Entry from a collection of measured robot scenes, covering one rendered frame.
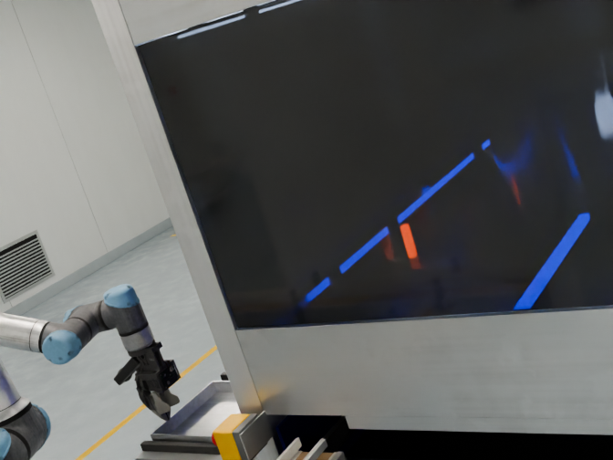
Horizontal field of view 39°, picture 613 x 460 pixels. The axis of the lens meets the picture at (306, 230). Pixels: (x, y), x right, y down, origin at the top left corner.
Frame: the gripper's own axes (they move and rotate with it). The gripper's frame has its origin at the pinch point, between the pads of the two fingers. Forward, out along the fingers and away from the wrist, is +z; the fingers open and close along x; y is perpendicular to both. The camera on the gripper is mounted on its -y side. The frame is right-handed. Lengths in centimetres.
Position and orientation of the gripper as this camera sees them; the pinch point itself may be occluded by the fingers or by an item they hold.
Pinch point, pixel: (163, 415)
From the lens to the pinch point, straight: 224.7
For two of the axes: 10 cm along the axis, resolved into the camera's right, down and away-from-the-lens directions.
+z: 3.2, 9.1, 2.5
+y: 8.1, -1.3, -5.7
